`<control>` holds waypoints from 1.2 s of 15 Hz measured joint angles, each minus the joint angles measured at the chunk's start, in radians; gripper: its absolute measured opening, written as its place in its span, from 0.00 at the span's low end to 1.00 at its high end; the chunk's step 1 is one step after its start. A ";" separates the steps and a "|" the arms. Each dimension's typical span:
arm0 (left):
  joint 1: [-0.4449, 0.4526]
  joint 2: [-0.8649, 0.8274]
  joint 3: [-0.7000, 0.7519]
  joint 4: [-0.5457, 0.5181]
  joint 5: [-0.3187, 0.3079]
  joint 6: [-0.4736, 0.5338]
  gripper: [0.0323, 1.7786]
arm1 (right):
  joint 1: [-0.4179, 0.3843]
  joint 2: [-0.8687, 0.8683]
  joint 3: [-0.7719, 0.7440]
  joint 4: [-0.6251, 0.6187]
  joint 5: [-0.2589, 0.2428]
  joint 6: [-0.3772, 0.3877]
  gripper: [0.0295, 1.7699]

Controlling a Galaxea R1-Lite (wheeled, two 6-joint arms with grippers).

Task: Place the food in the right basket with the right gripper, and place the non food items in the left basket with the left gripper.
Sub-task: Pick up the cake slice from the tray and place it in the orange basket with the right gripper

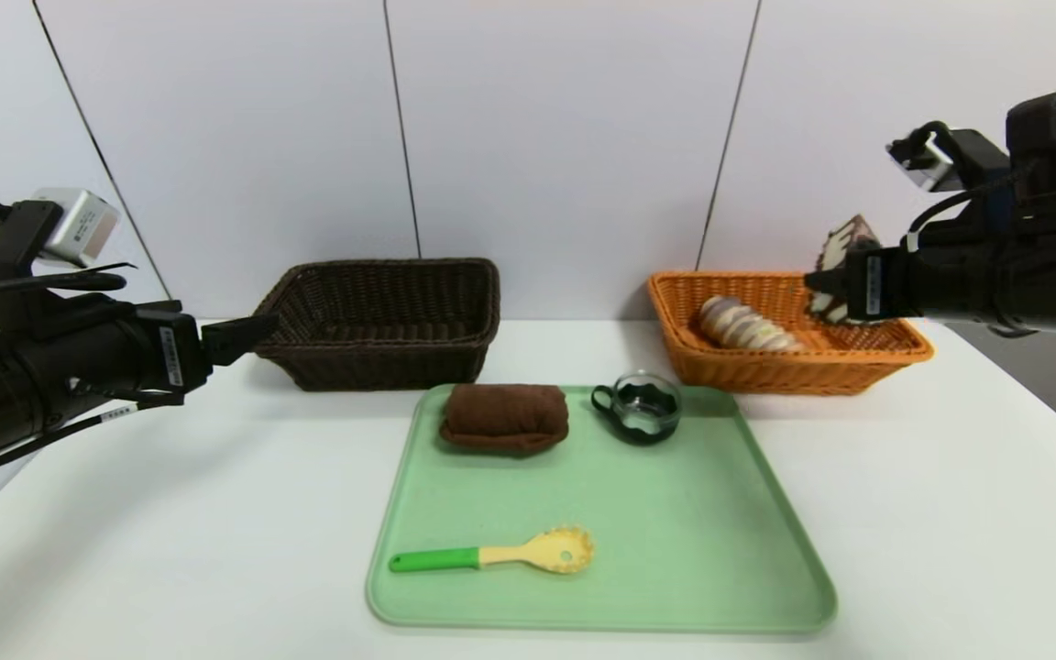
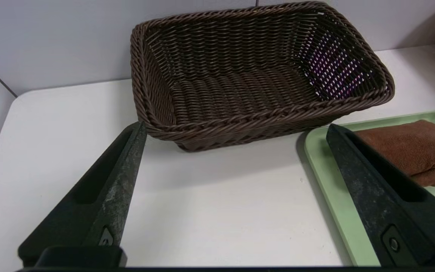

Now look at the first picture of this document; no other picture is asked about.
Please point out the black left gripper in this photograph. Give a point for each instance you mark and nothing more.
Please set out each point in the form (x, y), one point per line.
(178, 354)

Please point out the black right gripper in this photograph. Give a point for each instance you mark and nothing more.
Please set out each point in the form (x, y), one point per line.
(876, 283)

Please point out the chocolate blueberry cake slice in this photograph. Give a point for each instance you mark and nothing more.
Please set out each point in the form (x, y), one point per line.
(849, 240)

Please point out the striped twisted bread loaf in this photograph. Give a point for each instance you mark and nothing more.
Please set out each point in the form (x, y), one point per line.
(748, 328)

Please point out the glass cup with black sleeve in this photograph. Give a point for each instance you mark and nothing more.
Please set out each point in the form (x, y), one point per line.
(643, 427)

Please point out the orange wicker basket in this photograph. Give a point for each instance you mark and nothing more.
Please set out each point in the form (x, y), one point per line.
(766, 373)

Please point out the dark brown wicker basket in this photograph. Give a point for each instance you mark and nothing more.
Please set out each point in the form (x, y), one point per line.
(372, 368)

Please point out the brown folded towel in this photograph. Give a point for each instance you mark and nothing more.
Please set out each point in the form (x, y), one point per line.
(505, 414)

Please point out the light green plastic tray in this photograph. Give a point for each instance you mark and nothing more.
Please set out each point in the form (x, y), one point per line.
(656, 513)

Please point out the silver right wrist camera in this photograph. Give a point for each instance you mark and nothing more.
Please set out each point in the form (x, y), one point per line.
(922, 163)

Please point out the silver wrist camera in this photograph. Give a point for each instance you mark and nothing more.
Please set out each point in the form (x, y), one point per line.
(922, 163)
(79, 227)

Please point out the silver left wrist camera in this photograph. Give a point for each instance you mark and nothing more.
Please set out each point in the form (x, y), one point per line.
(79, 227)

